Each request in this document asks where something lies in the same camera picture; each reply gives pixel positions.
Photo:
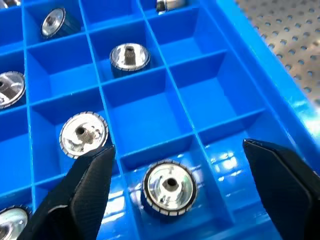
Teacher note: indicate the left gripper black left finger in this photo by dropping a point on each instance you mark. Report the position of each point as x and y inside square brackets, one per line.
[75, 200]

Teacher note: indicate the blue plastic compartment tray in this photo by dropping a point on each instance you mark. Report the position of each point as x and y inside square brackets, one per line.
[145, 112]

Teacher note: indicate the silver metal roller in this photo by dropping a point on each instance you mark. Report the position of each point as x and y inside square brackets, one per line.
[82, 132]
[11, 222]
[53, 22]
[170, 191]
[170, 4]
[10, 2]
[130, 58]
[10, 88]

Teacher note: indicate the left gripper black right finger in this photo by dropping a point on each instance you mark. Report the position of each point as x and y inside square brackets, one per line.
[287, 190]

